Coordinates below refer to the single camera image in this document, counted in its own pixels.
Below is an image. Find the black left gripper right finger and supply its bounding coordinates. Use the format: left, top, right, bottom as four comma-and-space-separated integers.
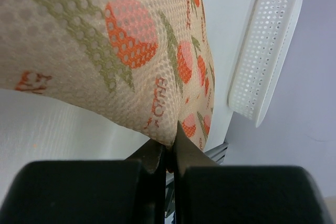
173, 125, 333, 223

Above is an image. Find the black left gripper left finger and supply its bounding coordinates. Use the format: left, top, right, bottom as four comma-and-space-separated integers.
1, 140, 165, 223

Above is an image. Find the floral mesh laundry bag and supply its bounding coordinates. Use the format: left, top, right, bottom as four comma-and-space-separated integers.
1, 0, 215, 149

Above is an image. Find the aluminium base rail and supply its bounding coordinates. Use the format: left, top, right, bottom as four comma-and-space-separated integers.
164, 142, 228, 223

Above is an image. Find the white perforated plastic basket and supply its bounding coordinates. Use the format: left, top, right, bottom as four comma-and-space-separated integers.
228, 0, 303, 127

